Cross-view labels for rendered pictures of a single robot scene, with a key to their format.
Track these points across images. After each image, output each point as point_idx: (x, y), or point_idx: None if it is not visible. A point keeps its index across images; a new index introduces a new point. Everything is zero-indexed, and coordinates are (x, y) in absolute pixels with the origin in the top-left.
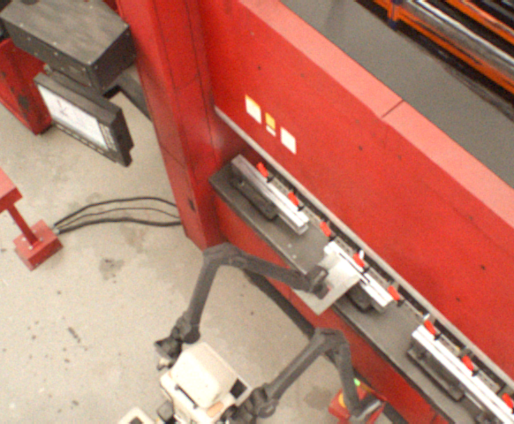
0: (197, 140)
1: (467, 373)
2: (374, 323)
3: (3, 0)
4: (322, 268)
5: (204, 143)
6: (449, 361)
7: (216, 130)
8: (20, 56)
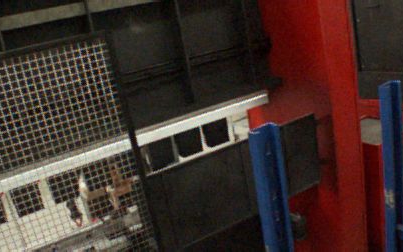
0: (253, 113)
1: (55, 240)
2: (126, 219)
3: (360, 73)
4: (144, 152)
5: (257, 122)
6: (69, 233)
7: (263, 119)
8: (360, 115)
